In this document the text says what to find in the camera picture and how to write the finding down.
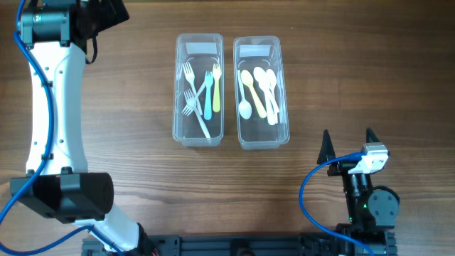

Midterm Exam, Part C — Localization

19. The white spoon wide handle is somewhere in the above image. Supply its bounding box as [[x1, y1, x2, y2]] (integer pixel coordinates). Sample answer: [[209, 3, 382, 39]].
[[277, 69, 284, 123]]

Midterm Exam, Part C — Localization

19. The white spoon bowl down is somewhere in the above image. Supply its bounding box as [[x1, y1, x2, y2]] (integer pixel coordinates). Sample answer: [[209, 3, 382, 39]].
[[237, 70, 252, 119]]

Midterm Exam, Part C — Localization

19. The white spoon container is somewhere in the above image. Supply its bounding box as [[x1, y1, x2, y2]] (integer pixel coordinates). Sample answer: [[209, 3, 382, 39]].
[[266, 68, 279, 124]]

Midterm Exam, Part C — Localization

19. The large white plastic spoon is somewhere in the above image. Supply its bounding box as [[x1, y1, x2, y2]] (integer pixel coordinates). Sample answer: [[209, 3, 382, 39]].
[[253, 67, 279, 125]]

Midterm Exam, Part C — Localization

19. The yellow-green plastic spoon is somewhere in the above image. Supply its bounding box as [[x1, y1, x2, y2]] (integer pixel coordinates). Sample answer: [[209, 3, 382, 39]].
[[240, 70, 267, 119]]

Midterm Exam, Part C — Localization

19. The white fork container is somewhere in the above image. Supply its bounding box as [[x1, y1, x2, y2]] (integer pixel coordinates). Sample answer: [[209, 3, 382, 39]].
[[182, 90, 210, 139]]

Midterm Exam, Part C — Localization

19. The small white plastic fork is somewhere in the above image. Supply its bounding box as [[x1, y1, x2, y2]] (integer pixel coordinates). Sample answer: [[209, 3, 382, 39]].
[[203, 71, 213, 120]]

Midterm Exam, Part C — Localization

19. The white fork tines down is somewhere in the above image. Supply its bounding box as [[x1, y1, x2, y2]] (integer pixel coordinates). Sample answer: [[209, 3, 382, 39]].
[[182, 82, 205, 116]]

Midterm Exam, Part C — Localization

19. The yellow plastic fork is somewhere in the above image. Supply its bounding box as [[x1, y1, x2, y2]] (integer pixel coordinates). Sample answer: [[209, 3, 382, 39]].
[[213, 63, 222, 112]]

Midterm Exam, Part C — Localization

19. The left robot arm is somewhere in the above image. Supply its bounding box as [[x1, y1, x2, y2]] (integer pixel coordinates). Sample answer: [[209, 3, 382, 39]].
[[10, 0, 156, 255]]

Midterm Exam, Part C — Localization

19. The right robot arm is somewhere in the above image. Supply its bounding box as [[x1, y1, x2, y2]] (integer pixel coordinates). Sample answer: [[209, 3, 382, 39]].
[[327, 128, 400, 255]]

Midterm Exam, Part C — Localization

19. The right clear plastic container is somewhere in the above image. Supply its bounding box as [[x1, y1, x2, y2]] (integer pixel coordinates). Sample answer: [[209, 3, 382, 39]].
[[233, 36, 290, 150]]

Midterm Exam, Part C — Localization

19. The clear plastic container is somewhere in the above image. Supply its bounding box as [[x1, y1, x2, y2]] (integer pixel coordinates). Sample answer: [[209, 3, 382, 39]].
[[233, 36, 290, 150], [173, 33, 225, 147]]

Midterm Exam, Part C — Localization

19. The left clear plastic container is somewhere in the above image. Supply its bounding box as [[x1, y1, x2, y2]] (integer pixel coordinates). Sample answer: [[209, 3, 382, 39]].
[[173, 33, 225, 147]]

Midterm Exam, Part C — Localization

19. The right blue cable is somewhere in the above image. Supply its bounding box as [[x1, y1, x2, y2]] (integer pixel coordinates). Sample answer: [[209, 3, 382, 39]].
[[298, 151, 376, 256]]

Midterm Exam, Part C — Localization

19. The blue cable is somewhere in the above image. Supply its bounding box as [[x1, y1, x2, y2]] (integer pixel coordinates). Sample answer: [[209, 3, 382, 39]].
[[298, 151, 376, 256], [0, 0, 125, 256]]

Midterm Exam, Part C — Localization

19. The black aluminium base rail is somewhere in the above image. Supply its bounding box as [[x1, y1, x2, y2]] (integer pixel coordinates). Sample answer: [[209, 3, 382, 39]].
[[80, 231, 397, 256]]

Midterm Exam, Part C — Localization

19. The left blue cable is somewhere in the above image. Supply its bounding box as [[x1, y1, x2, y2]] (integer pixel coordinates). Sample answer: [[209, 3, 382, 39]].
[[0, 0, 125, 256]]

